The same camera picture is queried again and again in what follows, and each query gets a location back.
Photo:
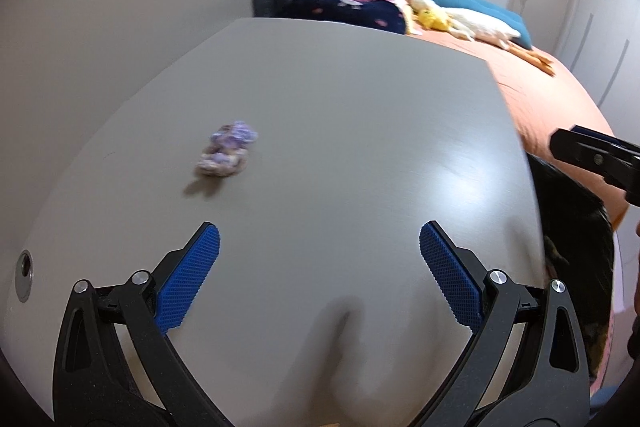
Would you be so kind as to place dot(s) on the yellow duck plush toy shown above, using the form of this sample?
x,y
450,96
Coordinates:
x,y
434,19

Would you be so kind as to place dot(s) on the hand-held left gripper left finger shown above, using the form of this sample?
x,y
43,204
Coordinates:
x,y
192,277

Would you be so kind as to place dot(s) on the trash bin with black bag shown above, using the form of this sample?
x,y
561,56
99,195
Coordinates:
x,y
575,217

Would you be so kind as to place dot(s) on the teal pillow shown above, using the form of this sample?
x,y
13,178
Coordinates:
x,y
475,4

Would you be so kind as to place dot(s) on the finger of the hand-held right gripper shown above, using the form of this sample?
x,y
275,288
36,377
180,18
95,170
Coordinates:
x,y
592,132
580,152

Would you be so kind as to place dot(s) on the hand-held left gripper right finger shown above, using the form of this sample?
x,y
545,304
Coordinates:
x,y
450,277

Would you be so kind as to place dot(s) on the white goose plush toy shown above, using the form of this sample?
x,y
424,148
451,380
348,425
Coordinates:
x,y
480,27

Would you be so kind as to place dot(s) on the navy printed blanket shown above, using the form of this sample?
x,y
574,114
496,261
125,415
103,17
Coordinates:
x,y
345,12

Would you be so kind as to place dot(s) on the purple scrunchie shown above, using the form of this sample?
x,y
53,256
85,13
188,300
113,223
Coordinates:
x,y
227,152

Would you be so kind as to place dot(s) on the white wardrobe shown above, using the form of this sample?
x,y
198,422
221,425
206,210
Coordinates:
x,y
605,32

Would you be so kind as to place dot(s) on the black wall panel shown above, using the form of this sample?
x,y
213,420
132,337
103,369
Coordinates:
x,y
270,2

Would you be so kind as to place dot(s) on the bed with orange sheet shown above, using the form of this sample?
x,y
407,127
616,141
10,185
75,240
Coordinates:
x,y
550,107

